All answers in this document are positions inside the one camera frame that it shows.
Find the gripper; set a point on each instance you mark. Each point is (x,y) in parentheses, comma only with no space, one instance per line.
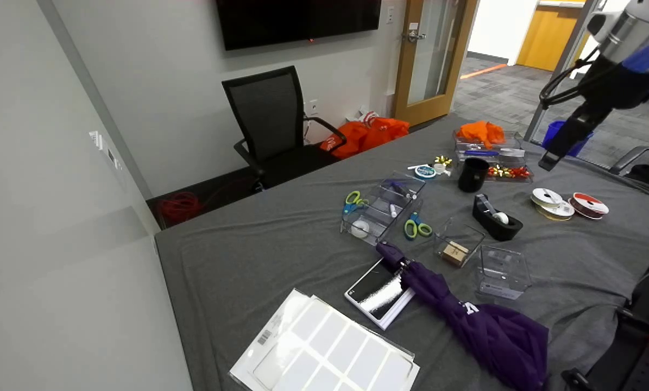
(617,87)

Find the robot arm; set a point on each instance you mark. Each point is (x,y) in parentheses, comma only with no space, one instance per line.
(642,27)

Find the red ribbon roll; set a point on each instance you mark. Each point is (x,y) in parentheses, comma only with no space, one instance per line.
(587,206)

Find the white ribbon roll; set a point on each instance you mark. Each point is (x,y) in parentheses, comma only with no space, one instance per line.
(546,196)

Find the gold ribbon roll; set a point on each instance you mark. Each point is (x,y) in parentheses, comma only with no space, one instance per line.
(562,213)

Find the blue and white tape roll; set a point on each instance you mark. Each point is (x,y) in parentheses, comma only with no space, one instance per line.
(425,171)

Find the blue bin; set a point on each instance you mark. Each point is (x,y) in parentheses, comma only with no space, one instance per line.
(552,133)

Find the clear plastic organizer tray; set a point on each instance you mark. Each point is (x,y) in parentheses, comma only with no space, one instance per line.
(511,157)

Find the heap of red gold bows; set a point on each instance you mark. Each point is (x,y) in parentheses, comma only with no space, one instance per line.
(511,172)

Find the orange cloth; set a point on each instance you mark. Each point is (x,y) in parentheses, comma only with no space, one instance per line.
(481,133)

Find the blue pen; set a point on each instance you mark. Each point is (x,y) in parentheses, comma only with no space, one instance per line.
(480,153)

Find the black cup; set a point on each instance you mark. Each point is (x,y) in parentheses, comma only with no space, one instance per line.
(472,175)

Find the black tape dispenser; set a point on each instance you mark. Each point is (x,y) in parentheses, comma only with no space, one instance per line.
(492,225)

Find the gold gift bow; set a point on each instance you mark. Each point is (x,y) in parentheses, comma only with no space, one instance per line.
(443,160)

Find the small white bow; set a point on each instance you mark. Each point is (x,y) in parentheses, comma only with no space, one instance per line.
(440,168)

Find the wooden door with glass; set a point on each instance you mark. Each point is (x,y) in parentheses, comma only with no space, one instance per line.
(405,81)

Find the clear plastic box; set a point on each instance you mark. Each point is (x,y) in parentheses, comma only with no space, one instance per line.
(502,274)
(462,233)

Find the small wooden block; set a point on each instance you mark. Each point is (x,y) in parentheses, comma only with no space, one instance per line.
(455,253)

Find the blue item in organizer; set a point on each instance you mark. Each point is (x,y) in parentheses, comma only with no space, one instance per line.
(400,189)

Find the white and red bag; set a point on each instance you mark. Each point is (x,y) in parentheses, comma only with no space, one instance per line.
(369,116)

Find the green and blue scissors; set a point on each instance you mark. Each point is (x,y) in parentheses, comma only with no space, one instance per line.
(411,229)
(352,198)

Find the white marker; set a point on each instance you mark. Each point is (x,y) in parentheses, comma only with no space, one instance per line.
(393,210)

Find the heap of orange bags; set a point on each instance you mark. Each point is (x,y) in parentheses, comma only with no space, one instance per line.
(365,138)

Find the clear divided organizer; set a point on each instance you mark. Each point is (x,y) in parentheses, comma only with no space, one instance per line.
(381,209)

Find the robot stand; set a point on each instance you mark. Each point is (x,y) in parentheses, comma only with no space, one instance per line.
(639,353)

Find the purple folded umbrella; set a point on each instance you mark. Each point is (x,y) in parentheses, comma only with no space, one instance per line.
(492,331)

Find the black and white notebook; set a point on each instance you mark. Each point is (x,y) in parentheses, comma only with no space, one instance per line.
(373,293)

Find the black mesh office chair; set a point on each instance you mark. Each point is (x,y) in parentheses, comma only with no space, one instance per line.
(270,117)

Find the grey table cloth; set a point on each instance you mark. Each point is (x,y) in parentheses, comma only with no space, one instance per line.
(281,244)

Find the stack of white label sheets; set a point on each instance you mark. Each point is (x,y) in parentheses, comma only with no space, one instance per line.
(329,347)

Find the white light switch plate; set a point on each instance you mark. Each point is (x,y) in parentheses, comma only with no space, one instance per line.
(390,14)

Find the white wall socket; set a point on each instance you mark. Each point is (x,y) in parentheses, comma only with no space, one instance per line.
(313,106)

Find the wall-mounted black screen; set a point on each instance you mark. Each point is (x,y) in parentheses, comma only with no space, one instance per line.
(297,19)

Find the white wall control panel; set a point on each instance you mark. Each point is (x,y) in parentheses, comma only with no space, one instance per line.
(107,152)

